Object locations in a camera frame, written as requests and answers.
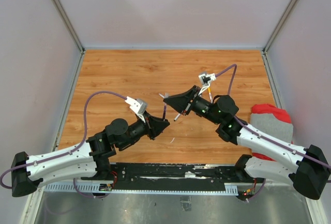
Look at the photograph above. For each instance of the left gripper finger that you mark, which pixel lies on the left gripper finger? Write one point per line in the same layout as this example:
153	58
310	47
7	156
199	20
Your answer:
158	128
150	118

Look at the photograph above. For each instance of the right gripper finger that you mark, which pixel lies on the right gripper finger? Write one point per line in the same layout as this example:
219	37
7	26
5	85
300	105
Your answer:
182	109
182	99

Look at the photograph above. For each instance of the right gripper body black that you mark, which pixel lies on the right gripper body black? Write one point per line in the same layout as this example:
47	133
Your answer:
199	106

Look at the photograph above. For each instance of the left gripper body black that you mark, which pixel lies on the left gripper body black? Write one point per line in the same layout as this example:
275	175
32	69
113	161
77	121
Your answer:
138	130

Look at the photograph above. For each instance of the purple gel pen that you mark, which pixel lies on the purple gel pen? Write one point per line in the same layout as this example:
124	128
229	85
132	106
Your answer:
164	112

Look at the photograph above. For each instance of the white marker yellow end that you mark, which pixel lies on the white marker yellow end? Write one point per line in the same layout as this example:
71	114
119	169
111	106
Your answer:
210	95

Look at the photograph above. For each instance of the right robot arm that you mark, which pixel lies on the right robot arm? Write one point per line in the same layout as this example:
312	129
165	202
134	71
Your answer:
304	168

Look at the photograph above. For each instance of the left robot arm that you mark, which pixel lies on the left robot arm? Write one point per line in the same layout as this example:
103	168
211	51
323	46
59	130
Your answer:
89	161

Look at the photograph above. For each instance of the red and grey cloth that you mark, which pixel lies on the red and grey cloth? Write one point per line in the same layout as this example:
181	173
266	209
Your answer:
273	121

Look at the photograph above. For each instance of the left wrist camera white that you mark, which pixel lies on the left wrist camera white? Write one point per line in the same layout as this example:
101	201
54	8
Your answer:
138	106

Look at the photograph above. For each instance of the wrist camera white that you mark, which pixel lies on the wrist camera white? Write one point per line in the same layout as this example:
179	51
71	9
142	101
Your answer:
138	106
206	79

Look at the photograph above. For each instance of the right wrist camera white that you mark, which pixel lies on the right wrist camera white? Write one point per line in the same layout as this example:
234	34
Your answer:
206	79

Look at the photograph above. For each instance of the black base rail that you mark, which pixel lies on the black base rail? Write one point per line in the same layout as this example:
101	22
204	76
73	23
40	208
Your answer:
176	177

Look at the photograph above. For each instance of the aluminium frame rail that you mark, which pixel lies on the aluminium frame rail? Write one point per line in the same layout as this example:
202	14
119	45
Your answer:
179	193

